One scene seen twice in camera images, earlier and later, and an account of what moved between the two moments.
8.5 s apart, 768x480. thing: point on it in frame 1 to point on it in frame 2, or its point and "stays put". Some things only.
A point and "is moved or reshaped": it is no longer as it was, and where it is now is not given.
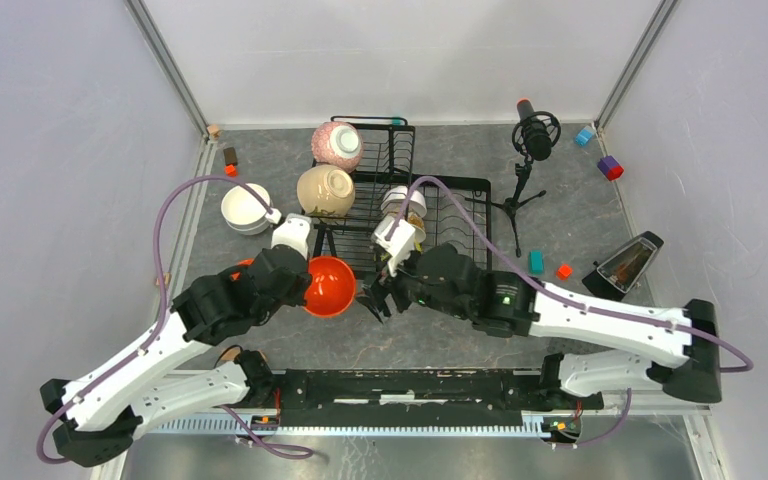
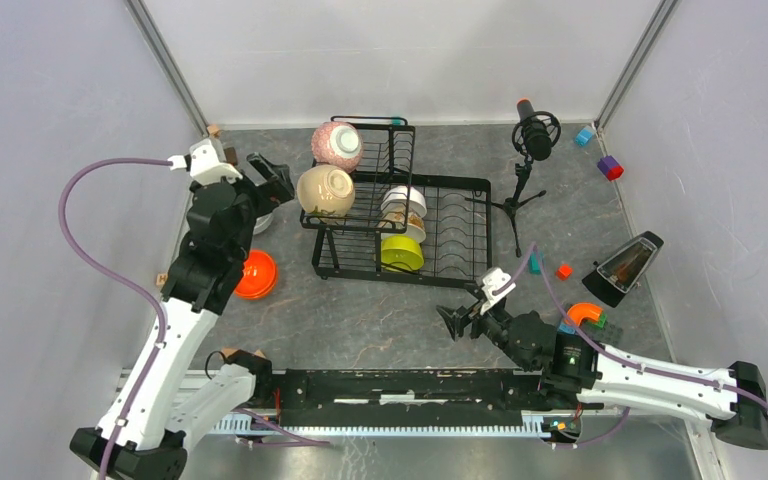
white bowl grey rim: [250, 229] stays put
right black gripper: [379, 292] to [457, 319]
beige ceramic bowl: [326, 191] stays put
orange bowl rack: [333, 286] is moved or reshaped
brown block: [230, 156] stays put
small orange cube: [564, 272] stays put
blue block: [583, 136] stays put
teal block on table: [536, 262] stays put
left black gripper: [298, 296] to [276, 190]
